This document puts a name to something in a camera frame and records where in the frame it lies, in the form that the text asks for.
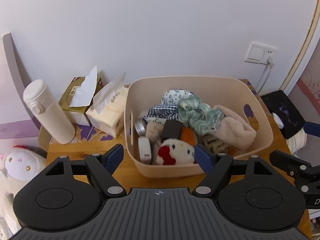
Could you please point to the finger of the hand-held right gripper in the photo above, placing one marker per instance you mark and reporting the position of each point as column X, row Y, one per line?
column 313, row 129
column 282, row 158

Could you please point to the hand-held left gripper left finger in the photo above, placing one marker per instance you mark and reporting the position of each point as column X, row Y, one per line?
column 115, row 156

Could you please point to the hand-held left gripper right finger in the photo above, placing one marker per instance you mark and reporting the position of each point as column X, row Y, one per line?
column 203, row 157

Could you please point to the taupe hair claw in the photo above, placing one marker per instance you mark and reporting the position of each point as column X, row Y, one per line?
column 212, row 142

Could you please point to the white plush cat toy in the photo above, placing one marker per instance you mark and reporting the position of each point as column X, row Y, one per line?
column 180, row 150

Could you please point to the orange soft toy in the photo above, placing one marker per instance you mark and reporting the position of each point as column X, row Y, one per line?
column 186, row 135

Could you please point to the white plastic case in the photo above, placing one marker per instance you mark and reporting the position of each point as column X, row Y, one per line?
column 145, row 150

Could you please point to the beige plastic basket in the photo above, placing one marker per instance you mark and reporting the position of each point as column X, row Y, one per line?
column 175, row 171

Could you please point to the green striped cloth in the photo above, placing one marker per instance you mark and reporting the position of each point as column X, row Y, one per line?
column 200, row 120

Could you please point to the round metal tin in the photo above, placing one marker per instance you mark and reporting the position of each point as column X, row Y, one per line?
column 140, row 127

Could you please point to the beige plush toy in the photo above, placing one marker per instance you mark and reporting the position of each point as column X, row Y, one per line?
column 237, row 132

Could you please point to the dark brown small box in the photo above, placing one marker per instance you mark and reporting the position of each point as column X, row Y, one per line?
column 171, row 130

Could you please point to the plush mouse toy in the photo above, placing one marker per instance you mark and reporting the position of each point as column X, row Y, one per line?
column 152, row 130

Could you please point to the blue gingham cloth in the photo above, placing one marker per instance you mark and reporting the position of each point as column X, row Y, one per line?
column 162, row 112

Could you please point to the blue floral cloth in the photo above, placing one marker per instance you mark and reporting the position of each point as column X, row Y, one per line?
column 172, row 96

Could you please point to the wooden desktop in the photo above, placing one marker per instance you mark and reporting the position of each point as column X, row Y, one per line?
column 75, row 148

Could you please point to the white round appliance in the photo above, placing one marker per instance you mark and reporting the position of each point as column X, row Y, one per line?
column 296, row 140

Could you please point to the white soft tissue pack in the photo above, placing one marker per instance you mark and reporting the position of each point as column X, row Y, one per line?
column 107, row 115

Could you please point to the gold tissue box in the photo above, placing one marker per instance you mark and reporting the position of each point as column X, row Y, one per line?
column 65, row 100

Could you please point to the white thermos bottle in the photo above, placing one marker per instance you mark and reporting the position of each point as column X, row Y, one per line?
column 50, row 115

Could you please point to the purple headboard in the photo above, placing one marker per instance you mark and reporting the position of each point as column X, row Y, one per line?
column 12, row 105

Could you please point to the white wall switch socket panel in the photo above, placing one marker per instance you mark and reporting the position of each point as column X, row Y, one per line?
column 256, row 52

